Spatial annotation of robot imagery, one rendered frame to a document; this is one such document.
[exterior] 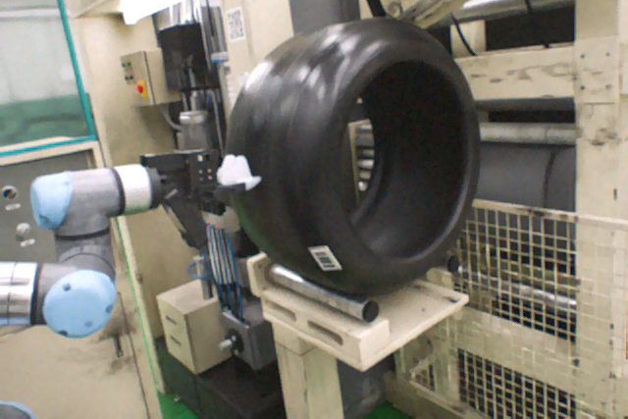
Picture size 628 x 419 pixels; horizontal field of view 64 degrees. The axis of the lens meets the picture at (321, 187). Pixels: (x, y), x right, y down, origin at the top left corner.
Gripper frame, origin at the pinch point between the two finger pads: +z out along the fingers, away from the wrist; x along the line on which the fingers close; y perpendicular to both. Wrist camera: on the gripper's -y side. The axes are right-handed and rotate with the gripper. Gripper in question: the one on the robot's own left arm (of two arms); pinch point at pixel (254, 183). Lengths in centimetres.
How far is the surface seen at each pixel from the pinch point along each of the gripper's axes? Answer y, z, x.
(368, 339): -33.3, 17.8, -10.1
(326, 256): -13.3, 7.2, -10.9
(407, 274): -22.0, 28.3, -11.6
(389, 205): -15, 50, 14
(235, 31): 31.9, 18.2, 33.6
